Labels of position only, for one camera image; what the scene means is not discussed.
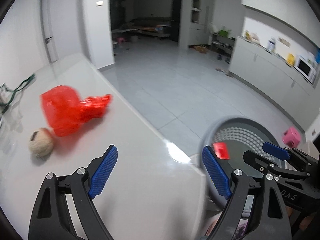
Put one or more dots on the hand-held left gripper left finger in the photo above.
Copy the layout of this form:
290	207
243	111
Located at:
102	172

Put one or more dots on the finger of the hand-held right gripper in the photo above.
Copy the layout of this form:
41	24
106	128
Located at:
257	160
275	151

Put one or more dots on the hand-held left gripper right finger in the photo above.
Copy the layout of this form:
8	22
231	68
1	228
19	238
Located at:
216	172

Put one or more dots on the red cardboard box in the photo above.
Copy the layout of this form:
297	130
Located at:
221	150

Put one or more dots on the grey perforated bin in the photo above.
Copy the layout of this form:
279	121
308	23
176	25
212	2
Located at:
237	122

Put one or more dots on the pink cube stool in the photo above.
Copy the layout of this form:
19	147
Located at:
291	136

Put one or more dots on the red plastic bag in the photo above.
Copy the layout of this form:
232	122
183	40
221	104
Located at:
62	110

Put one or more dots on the white counter cabinet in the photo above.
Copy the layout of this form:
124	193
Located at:
262	67

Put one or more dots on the white microwave oven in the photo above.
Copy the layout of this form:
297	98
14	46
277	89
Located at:
306	68

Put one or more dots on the yellow box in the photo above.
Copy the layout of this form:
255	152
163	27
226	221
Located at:
290	60

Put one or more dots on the dark shoes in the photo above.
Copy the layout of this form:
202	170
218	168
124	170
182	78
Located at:
223	58

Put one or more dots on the white plastic jug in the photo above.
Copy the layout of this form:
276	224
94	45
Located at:
271	45

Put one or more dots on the shoe rack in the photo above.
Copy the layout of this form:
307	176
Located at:
223	46

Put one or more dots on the beige food packet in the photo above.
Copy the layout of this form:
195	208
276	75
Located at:
252	36

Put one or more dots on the green shopping bag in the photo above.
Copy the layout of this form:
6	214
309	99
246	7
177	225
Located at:
224	33

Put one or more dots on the small pink stool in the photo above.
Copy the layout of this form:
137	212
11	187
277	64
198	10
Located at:
121	40

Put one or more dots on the white shopping bag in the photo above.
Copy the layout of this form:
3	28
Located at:
212	28

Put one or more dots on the white tall shelf cabinet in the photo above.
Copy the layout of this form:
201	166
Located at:
197	35

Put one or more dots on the white door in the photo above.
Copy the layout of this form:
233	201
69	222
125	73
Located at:
65	25

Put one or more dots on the dark tall cabinet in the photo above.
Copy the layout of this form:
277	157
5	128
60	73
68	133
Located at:
176	20

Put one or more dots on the white wall cabinet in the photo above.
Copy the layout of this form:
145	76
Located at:
275	2

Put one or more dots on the white light switch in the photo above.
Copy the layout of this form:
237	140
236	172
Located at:
99	3

